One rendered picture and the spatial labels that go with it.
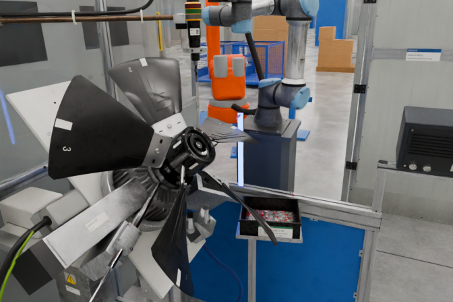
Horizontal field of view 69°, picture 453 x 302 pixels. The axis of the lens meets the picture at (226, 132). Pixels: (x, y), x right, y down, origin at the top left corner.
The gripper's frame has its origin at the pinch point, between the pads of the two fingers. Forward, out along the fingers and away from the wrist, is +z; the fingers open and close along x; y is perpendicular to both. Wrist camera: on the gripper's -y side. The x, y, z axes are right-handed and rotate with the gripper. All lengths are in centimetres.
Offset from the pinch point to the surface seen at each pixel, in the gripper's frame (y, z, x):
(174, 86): 30.9, 5.4, 9.4
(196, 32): 15.2, 8.4, -0.9
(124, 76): 27.2, 11.3, 23.0
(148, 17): 10.9, 14.5, 9.6
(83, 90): 25.1, 37.8, 11.9
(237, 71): 89, -353, 131
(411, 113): 43, -27, -58
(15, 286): 106, 32, 72
